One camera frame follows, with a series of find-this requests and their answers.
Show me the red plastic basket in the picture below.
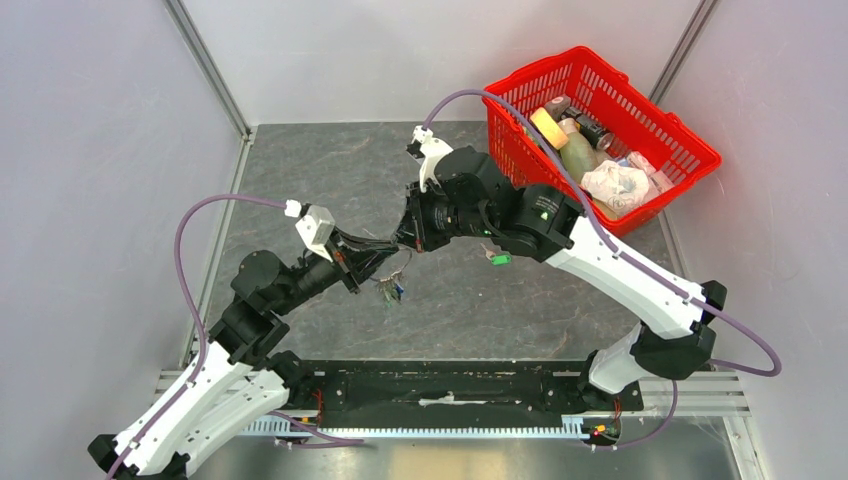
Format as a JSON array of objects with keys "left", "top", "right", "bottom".
[{"left": 486, "top": 46, "right": 722, "bottom": 236}]

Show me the green bottle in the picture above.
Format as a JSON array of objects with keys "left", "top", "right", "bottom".
[{"left": 559, "top": 121, "right": 598, "bottom": 184}]

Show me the dark can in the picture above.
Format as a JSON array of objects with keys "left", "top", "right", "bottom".
[{"left": 563, "top": 106, "right": 614, "bottom": 151}]

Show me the crumpled white plastic bag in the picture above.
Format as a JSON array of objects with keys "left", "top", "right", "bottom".
[{"left": 580, "top": 160, "right": 660, "bottom": 216}]

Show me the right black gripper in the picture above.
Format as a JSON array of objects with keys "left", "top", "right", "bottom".
[{"left": 391, "top": 177, "right": 495, "bottom": 253}]

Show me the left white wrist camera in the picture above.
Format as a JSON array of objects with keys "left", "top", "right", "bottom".
[{"left": 284, "top": 199, "right": 336, "bottom": 262}]

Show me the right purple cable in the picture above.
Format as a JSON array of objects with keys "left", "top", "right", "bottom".
[{"left": 422, "top": 89, "right": 783, "bottom": 452}]

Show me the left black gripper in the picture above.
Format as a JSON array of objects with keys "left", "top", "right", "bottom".
[{"left": 273, "top": 224, "right": 399, "bottom": 314}]

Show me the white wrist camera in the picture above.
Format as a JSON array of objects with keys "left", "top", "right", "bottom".
[
  {"left": 406, "top": 125, "right": 454, "bottom": 193},
  {"left": 284, "top": 199, "right": 336, "bottom": 262}
]

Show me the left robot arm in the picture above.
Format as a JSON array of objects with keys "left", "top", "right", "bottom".
[{"left": 87, "top": 230, "right": 399, "bottom": 479}]

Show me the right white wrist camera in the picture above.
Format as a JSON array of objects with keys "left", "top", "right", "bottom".
[{"left": 406, "top": 125, "right": 454, "bottom": 193}]

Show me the green key tag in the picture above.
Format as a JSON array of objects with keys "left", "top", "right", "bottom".
[{"left": 490, "top": 254, "right": 512, "bottom": 266}]

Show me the large silver keyring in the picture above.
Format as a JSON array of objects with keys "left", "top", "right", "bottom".
[{"left": 370, "top": 249, "right": 414, "bottom": 306}]

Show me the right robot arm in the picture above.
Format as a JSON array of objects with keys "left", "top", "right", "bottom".
[{"left": 395, "top": 142, "right": 726, "bottom": 409}]

